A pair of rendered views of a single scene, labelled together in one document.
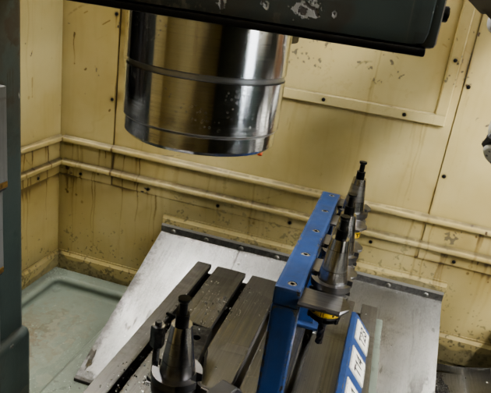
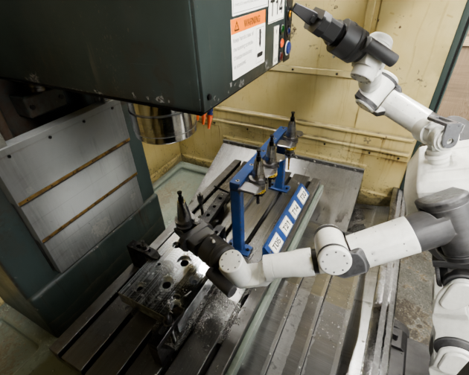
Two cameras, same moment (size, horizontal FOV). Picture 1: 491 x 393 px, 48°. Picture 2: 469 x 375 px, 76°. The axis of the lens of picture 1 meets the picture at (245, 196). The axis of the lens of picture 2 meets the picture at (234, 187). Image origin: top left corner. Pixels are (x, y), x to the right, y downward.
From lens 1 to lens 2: 0.36 m
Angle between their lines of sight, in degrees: 21
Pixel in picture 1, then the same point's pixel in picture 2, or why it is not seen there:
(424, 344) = (349, 196)
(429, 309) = (356, 177)
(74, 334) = (187, 193)
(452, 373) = (369, 209)
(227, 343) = not seen: hidden behind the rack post
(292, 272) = (240, 174)
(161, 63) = (133, 111)
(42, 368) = (173, 207)
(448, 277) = (367, 161)
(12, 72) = not seen: hidden behind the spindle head
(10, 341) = (149, 200)
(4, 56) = not seen: hidden behind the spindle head
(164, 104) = (139, 127)
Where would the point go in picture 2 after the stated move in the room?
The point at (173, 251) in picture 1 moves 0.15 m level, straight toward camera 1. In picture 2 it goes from (228, 152) to (225, 165)
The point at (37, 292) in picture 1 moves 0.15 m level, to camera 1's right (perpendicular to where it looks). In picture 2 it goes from (172, 173) to (192, 175)
